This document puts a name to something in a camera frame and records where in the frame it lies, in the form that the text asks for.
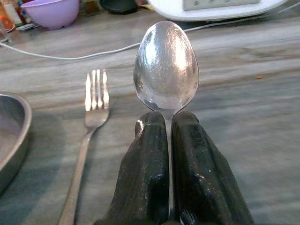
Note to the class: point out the silver metal spoon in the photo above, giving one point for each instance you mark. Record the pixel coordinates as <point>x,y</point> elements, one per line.
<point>166,68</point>

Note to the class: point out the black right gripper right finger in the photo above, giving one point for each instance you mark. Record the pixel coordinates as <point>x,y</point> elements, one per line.
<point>204,173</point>

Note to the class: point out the silver metal plate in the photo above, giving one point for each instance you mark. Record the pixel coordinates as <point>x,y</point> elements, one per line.
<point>11,138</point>

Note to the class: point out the purple plastic bowl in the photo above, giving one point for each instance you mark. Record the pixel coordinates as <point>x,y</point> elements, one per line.
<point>52,12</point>

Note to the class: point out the white appliance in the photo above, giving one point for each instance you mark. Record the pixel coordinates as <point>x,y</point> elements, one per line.
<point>215,9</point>

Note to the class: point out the silver metal fork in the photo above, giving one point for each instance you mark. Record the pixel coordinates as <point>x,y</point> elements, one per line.
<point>90,131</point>

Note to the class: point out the bottle with orange label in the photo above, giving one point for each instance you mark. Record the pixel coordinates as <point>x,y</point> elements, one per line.
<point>10,14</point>

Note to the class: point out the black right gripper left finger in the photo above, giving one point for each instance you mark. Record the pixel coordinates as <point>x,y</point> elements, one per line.
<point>143,168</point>

